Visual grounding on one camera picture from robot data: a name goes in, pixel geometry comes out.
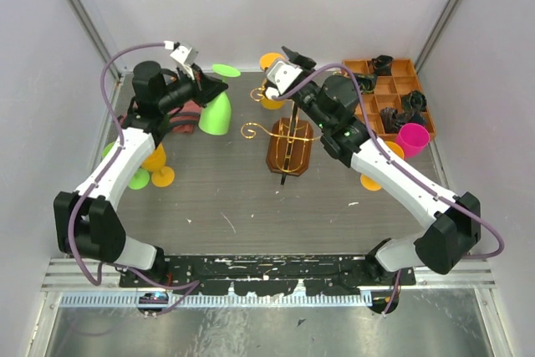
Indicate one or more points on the rolled maroon tie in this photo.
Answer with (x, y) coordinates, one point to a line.
(393, 120)

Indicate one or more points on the wooden compartment tray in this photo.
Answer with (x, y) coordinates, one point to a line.
(388, 93)

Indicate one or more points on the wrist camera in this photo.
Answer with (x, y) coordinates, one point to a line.
(184, 55)
(282, 75)

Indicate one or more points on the aluminium rail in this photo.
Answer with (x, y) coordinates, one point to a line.
(64, 274)

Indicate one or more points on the slotted cable duct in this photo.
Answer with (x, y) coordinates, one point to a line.
(161, 300)

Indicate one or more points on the rolled dark tie right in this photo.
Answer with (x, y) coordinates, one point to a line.
(414, 101)

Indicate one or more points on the rolled dark tie top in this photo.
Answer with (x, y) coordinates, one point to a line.
(382, 65)

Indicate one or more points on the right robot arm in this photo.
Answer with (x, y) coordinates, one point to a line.
(451, 223)

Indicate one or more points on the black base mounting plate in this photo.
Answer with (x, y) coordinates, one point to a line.
(269, 275)

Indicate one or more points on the red folded t-shirt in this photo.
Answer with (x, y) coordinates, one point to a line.
(184, 120)

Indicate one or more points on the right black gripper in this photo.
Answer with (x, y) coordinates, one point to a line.
(307, 63)

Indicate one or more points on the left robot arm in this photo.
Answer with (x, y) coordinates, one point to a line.
(87, 224)

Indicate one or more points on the pink wine glass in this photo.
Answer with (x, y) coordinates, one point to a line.
(412, 138)

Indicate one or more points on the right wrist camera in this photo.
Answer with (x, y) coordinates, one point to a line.
(282, 75)

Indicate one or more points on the rolled dark tie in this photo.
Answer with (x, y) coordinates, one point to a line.
(414, 101)
(382, 65)

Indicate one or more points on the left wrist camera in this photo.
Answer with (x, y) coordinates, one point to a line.
(184, 55)

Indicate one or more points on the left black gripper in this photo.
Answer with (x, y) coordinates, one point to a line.
(206, 88)

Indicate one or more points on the gold wire wine glass rack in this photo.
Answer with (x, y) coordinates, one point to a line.
(290, 148)

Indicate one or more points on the rolled green patterned tie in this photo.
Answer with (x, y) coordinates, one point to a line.
(366, 82)

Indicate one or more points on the green wine glass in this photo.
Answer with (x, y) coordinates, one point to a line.
(215, 119)
(139, 180)

